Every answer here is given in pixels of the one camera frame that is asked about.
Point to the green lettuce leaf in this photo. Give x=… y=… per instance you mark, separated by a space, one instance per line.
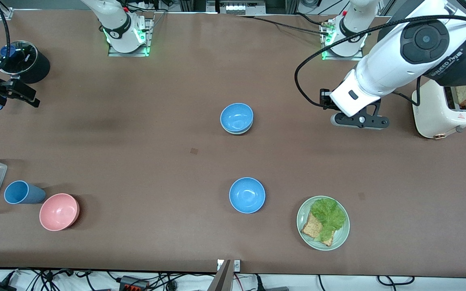
x=329 y=214

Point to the grey metal post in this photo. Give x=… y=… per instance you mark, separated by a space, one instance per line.
x=221 y=281

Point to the aluminium frame bracket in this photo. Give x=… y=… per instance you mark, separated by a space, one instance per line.
x=5 y=13

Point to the black cylindrical utensil pot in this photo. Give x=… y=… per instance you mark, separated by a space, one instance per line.
x=39 y=64

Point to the blue cup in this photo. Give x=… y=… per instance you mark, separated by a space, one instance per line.
x=22 y=193

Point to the brown bread slice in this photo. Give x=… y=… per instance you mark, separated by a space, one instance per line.
x=310 y=228

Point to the white power strip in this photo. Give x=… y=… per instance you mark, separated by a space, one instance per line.
x=241 y=7

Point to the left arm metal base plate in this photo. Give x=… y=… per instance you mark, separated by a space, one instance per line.
x=328 y=57

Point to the small metal table bracket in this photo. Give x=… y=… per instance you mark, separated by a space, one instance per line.
x=236 y=265

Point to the blue bowl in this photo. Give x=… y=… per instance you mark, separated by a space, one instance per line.
x=247 y=195
x=237 y=116

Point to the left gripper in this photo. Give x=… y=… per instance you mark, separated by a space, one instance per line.
x=324 y=98

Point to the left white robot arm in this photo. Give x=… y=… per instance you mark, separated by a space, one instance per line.
x=395 y=60

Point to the black and red device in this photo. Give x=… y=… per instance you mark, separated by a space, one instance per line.
x=132 y=283

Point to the pink bowl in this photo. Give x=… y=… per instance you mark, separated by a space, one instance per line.
x=58 y=212

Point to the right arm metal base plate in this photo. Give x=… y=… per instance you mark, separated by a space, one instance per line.
x=113 y=53

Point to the green bowl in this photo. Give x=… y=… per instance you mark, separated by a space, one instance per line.
x=237 y=132

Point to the green plate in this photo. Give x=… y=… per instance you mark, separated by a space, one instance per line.
x=340 y=236

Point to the white toaster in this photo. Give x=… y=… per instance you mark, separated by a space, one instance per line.
x=435 y=117

